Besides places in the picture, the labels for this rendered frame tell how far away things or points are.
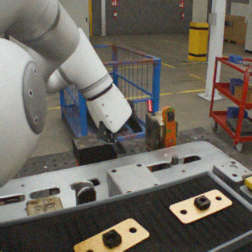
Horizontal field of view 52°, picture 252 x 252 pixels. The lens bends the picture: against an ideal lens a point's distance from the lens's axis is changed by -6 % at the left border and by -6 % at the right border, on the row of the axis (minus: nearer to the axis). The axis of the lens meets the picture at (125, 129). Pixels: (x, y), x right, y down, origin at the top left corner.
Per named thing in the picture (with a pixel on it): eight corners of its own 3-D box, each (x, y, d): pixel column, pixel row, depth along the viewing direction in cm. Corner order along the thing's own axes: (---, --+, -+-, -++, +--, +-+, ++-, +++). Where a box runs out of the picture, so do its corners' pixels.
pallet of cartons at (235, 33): (248, 44, 1234) (251, 17, 1177) (237, 44, 1203) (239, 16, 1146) (231, 41, 1333) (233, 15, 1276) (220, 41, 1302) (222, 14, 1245)
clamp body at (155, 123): (157, 188, 114) (163, 107, 99) (176, 209, 102) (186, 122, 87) (135, 194, 110) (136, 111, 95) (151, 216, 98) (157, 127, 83)
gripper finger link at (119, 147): (105, 132, 70) (119, 153, 72) (99, 140, 68) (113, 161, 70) (115, 131, 67) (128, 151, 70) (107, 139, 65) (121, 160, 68)
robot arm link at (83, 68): (74, 95, 63) (108, 75, 62) (43, 47, 58) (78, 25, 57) (76, 87, 71) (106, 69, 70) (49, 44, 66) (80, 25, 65)
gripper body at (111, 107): (98, 82, 73) (119, 115, 77) (75, 102, 67) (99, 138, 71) (118, 74, 68) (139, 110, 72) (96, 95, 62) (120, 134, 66)
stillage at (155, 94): (61, 119, 364) (55, 48, 324) (116, 110, 392) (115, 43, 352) (84, 163, 264) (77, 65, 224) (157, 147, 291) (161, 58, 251)
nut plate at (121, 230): (130, 218, 33) (130, 212, 33) (151, 236, 31) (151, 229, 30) (71, 248, 29) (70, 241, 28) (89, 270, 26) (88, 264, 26)
